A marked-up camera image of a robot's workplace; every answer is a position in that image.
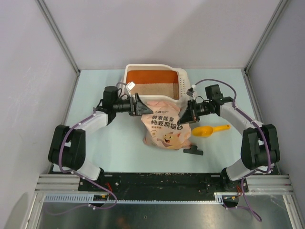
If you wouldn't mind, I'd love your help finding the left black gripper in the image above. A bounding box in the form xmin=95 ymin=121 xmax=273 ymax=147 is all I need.
xmin=113 ymin=93 xmax=153 ymax=117

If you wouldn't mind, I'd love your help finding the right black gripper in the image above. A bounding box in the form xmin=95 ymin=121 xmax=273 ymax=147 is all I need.
xmin=178 ymin=99 xmax=215 ymax=125

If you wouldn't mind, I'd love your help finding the yellow plastic scoop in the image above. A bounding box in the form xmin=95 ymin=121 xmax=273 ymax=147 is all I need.
xmin=192 ymin=125 xmax=231 ymax=137

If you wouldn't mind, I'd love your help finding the pink cat litter bag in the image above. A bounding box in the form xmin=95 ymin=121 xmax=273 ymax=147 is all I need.
xmin=141 ymin=101 xmax=191 ymax=150

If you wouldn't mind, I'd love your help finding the black bag clip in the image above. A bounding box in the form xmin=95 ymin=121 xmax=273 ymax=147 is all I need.
xmin=183 ymin=145 xmax=203 ymax=156

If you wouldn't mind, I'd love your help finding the white orange litter box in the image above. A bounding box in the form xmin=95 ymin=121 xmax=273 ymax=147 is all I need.
xmin=117 ymin=64 xmax=191 ymax=108

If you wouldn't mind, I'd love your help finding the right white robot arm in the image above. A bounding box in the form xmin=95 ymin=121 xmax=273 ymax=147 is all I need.
xmin=177 ymin=84 xmax=280 ymax=191

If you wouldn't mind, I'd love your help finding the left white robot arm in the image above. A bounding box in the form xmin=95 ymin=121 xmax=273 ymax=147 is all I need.
xmin=48 ymin=86 xmax=153 ymax=191

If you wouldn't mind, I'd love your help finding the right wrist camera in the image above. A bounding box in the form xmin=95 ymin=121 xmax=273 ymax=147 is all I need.
xmin=186 ymin=84 xmax=196 ymax=100

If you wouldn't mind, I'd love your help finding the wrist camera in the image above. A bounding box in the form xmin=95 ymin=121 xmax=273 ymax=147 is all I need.
xmin=125 ymin=82 xmax=135 ymax=95
xmin=186 ymin=84 xmax=196 ymax=100

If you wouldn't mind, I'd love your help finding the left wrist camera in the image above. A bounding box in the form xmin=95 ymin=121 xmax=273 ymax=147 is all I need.
xmin=125 ymin=82 xmax=135 ymax=95

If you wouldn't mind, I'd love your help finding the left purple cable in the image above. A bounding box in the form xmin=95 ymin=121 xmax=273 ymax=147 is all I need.
xmin=45 ymin=82 xmax=127 ymax=215

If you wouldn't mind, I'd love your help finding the purple cable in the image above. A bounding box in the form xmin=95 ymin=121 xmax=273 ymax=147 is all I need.
xmin=193 ymin=79 xmax=272 ymax=222
xmin=45 ymin=82 xmax=127 ymax=215

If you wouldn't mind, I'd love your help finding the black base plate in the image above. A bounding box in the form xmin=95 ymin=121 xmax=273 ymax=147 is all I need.
xmin=78 ymin=172 xmax=248 ymax=201

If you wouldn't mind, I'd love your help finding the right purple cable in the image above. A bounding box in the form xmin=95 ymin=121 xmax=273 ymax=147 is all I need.
xmin=193 ymin=79 xmax=272 ymax=222

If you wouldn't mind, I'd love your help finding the aluminium frame rail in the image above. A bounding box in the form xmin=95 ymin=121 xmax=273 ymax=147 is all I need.
xmin=35 ymin=174 xmax=294 ymax=195

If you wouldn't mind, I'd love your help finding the grey cable duct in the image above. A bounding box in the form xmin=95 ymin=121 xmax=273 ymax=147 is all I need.
xmin=44 ymin=194 xmax=108 ymax=203

